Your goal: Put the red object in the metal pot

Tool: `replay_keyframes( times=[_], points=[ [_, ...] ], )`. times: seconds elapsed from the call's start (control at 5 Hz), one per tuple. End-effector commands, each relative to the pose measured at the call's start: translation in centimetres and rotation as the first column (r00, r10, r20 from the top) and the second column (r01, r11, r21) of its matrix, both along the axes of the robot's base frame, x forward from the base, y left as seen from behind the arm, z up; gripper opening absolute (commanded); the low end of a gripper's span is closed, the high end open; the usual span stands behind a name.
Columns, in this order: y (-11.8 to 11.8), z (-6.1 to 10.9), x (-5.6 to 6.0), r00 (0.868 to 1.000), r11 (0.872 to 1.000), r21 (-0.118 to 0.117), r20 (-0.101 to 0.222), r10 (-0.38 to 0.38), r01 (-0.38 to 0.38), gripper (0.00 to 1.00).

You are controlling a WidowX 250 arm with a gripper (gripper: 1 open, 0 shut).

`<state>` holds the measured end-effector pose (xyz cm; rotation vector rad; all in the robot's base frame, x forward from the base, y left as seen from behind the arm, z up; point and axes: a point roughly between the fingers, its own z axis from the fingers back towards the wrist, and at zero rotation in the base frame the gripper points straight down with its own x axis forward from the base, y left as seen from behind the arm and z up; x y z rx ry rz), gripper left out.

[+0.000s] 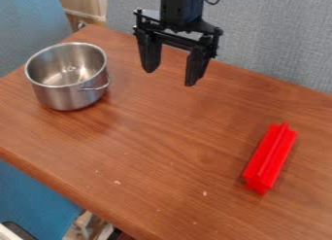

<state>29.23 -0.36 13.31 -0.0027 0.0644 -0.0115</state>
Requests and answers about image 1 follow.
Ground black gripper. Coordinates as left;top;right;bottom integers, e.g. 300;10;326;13
134;9;223;86

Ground red plastic block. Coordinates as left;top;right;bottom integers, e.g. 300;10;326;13
243;122;298;195

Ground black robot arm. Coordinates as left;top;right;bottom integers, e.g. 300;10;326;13
134;0;223;86

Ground metal pot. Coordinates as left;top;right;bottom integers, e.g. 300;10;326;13
24;42;112;111

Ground white frame under table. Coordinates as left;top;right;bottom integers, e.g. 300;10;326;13
63;211;115;240

